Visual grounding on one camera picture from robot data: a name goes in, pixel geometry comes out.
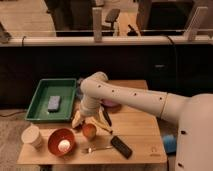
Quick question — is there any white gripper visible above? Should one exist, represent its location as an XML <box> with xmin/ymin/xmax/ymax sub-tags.
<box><xmin>72</xmin><ymin>96</ymin><xmax>103</xmax><ymax>128</ymax></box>

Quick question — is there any red yellow apple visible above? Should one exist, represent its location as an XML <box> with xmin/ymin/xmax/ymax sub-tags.
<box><xmin>82</xmin><ymin>123</ymin><xmax>97</xmax><ymax>140</ymax></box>

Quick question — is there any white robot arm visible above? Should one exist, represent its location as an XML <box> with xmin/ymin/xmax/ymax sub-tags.
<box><xmin>72</xmin><ymin>72</ymin><xmax>213</xmax><ymax>171</ymax></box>

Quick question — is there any white paper cup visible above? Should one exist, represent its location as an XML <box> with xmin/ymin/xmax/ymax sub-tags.
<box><xmin>21</xmin><ymin>125</ymin><xmax>43</xmax><ymax>148</ymax></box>

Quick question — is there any yellow banana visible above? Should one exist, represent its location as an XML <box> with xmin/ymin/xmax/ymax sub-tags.
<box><xmin>100</xmin><ymin>118</ymin><xmax>113</xmax><ymax>134</ymax></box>

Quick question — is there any black marker pen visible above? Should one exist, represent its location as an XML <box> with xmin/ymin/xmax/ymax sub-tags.
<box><xmin>102</xmin><ymin>107</ymin><xmax>112</xmax><ymax>126</ymax></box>

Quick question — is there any pink plate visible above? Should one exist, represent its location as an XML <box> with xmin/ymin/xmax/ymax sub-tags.
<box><xmin>101</xmin><ymin>99</ymin><xmax>120</xmax><ymax>108</ymax></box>

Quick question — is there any metal fork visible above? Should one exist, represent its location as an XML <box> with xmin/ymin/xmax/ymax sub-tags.
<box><xmin>81</xmin><ymin>146</ymin><xmax>113</xmax><ymax>154</ymax></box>

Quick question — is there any grey sponge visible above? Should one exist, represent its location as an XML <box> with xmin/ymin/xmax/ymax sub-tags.
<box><xmin>47</xmin><ymin>96</ymin><xmax>61</xmax><ymax>112</ymax></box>

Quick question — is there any black remote control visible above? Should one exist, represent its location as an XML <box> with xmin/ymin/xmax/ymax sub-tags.
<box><xmin>110</xmin><ymin>136</ymin><xmax>132</xmax><ymax>159</ymax></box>

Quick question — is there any white egg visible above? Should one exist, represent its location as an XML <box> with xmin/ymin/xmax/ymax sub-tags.
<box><xmin>58</xmin><ymin>140</ymin><xmax>70</xmax><ymax>152</ymax></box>

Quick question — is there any red bowl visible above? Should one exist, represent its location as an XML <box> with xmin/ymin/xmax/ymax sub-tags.
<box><xmin>48</xmin><ymin>128</ymin><xmax>76</xmax><ymax>157</ymax></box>

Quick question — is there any green plastic tray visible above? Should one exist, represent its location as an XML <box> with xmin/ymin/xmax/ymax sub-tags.
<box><xmin>25</xmin><ymin>78</ymin><xmax>77</xmax><ymax>123</ymax></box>

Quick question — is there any blue cloth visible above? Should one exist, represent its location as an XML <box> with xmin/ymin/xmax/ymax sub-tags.
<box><xmin>163</xmin><ymin>135</ymin><xmax>177</xmax><ymax>154</ymax></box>

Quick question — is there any black office chair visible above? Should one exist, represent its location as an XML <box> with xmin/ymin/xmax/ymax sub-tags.
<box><xmin>102</xmin><ymin>9</ymin><xmax>120</xmax><ymax>31</ymax></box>

